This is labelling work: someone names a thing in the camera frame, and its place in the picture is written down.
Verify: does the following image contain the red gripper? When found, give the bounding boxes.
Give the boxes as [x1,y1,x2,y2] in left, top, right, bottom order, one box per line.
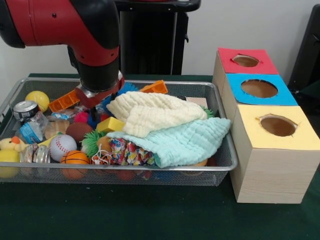
[75,75,126,122]

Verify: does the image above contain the cream waffle cloth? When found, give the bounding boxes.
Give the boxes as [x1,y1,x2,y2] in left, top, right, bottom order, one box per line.
[106,91,208,139]

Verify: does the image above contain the crushed clear plastic bottle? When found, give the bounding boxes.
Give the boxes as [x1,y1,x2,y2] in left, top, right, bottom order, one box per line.
[14,111,50,145]

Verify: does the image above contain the light blue waffle cloth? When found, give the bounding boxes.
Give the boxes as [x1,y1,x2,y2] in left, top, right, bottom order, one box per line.
[106,116,232,169]

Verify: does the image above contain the silver mesh bin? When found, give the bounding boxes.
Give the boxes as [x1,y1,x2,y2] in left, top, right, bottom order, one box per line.
[0,77,238,187]

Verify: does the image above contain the wooden box with three holes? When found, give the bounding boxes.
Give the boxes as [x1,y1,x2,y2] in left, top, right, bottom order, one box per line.
[212,47,320,205]

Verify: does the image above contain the yellow wedge block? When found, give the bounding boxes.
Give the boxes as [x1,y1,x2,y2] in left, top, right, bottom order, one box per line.
[95,116,126,134]

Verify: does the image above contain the brown ball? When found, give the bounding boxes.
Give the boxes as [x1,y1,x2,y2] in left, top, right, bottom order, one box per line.
[65,122,94,144]

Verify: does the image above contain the orange toy brick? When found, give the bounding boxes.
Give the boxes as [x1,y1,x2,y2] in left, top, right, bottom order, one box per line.
[48,89,81,113]

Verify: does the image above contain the white toy baseball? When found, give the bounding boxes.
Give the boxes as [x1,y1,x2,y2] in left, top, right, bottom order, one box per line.
[49,134,78,163]

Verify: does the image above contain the orange toy basketball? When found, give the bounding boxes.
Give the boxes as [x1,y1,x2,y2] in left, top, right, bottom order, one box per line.
[59,149,91,180]

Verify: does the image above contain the yellow ball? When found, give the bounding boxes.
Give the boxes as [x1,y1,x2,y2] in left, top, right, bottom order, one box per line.
[24,90,50,113]

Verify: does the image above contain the crushed silver can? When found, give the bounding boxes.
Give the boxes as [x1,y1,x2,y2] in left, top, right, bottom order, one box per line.
[12,100,40,121]

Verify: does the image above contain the dark green tablecloth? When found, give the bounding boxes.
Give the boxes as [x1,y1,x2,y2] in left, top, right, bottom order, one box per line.
[0,72,320,240]
[291,79,320,116]

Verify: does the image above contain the black upright panel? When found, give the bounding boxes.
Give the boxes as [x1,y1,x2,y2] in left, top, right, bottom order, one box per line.
[287,3,320,88]

